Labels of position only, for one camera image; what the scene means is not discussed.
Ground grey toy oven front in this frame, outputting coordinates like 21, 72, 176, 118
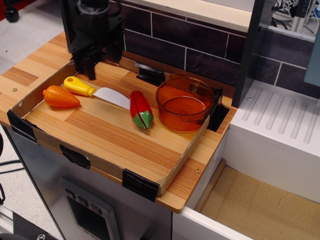
4, 128, 172, 240

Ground orange plastic toy carrot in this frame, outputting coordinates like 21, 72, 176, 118
42, 85, 81, 108

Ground red green toy pepper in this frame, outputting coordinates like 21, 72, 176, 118
129, 90, 154, 130

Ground yellow handled white toy knife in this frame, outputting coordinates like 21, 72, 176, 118
63, 76, 130, 110

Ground white toy sink unit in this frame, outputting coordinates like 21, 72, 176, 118
172, 81, 320, 240

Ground white cables in background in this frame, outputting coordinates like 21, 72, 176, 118
271, 0, 320, 38

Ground black cables on floor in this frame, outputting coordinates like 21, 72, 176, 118
0, 132, 25, 240

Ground black office chair wheel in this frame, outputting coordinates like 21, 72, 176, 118
3, 0, 20, 23

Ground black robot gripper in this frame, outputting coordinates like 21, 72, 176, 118
69, 0, 124, 80

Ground transparent orange plastic pot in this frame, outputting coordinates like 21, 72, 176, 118
155, 73, 216, 132

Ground dark grey right post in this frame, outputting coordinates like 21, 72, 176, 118
232, 0, 275, 108

